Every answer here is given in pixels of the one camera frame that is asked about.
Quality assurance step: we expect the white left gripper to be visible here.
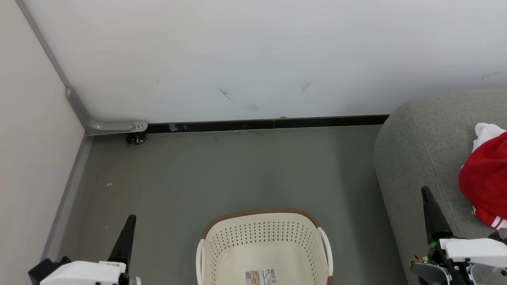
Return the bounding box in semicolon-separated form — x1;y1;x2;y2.
40;215;141;285

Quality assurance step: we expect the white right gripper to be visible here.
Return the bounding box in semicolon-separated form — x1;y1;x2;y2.
412;186;507;285

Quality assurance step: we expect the red and white garment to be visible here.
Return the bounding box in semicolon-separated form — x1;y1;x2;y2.
459;123;507;230

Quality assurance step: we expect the grey fabric sofa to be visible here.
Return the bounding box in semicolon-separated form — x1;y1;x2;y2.
373;89;507;285

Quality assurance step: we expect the printed barcode label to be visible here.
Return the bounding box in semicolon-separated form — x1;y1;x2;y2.
245;268;278;285

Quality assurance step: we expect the cream perforated laundry basket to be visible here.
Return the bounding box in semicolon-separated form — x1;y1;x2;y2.
196;209;334;285

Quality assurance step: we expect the black baseboard strip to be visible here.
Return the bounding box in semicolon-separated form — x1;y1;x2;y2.
147;114;391;133

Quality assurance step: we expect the grey wall base strip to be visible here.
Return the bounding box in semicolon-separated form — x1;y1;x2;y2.
41;133;93;262

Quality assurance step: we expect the grey metal panel bracket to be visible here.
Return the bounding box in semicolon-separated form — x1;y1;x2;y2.
15;0;148;136

